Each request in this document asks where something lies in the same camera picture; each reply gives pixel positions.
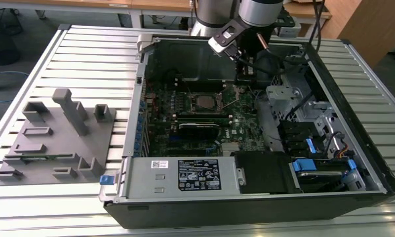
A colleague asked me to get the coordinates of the silver CPU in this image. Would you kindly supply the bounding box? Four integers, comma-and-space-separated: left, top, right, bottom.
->
198, 95, 217, 108

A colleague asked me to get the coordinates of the CPU socket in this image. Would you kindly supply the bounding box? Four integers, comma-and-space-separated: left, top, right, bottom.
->
189, 91, 229, 114

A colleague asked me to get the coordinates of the grey case latch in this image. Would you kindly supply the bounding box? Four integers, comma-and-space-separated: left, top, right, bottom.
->
135, 34, 157, 54

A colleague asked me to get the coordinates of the green motherboard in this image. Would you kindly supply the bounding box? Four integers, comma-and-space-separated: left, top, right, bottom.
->
141, 79, 274, 158

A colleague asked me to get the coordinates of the wooden desk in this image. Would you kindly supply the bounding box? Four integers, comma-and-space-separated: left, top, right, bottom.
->
0, 0, 143, 28
131, 0, 333, 38

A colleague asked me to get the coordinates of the green RAM stick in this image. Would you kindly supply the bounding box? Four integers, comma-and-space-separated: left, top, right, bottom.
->
4, 153, 76, 163
177, 117, 231, 124

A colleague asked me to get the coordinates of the silver drive cage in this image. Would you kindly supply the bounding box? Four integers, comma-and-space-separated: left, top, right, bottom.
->
266, 48, 372, 161

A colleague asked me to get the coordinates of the wooden cabinet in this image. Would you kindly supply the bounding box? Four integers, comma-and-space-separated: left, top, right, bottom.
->
322, 0, 395, 68

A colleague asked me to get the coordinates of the black graphics card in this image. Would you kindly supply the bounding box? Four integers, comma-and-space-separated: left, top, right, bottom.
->
177, 122, 221, 141

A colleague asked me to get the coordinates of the silver chipset heat sink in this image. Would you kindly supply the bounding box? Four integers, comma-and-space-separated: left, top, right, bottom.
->
221, 142, 242, 152

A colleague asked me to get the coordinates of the blue pull tab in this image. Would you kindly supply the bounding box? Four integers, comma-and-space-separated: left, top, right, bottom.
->
305, 137, 318, 153

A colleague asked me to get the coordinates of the blue disk carrier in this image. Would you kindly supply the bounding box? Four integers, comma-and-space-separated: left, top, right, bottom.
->
290, 158, 357, 173

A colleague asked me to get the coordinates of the black hard disk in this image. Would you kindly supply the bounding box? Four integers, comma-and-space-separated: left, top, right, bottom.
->
297, 170, 348, 194

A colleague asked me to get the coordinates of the silver power supply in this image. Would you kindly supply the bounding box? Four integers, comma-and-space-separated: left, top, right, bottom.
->
117, 157, 245, 198

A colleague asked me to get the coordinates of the grey parts rack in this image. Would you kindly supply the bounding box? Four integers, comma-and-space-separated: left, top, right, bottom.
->
0, 88, 119, 187

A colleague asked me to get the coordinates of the blue case latch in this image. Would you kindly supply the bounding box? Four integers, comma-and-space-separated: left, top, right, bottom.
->
99, 174, 115, 186

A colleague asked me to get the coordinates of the black PC case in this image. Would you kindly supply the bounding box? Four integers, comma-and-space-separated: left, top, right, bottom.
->
99, 33, 395, 230

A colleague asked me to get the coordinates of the black round bin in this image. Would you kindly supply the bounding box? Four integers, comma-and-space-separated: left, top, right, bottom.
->
0, 47, 23, 66

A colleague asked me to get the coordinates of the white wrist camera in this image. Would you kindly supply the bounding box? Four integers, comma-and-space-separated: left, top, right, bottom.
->
207, 23, 249, 62

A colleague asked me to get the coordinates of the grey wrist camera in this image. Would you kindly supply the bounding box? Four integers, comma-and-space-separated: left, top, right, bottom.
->
278, 24, 301, 38

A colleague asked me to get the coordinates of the silver metal bracket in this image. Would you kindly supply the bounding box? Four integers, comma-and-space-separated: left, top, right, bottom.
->
266, 84, 301, 100

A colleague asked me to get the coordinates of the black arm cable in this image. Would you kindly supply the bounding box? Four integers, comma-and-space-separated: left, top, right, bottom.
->
239, 0, 329, 76

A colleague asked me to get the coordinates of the coloured wire bundle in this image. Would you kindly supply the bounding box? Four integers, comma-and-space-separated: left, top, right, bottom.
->
334, 147, 352, 158

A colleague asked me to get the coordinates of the blue floor cable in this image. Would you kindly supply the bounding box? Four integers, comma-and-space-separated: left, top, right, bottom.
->
0, 70, 31, 103

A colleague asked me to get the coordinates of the black wire basket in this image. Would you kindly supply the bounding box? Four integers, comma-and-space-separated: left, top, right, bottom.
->
0, 8, 24, 37

